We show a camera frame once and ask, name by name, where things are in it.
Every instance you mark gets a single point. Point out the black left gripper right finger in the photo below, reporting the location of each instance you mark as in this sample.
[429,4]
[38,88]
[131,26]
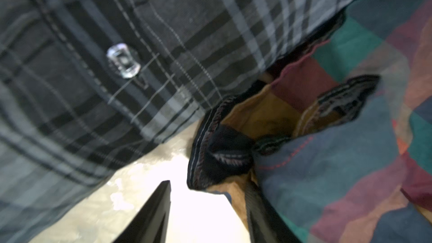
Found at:
[264,224]

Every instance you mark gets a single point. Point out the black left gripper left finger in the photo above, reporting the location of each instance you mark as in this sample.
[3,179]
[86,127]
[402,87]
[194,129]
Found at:
[151,223]

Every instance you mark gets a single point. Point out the multicolour plaid long sleeve shirt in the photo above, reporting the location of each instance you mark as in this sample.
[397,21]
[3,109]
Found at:
[340,142]

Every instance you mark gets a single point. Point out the grey plaid long sleeve shirt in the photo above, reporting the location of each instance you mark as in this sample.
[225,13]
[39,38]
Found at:
[90,86]

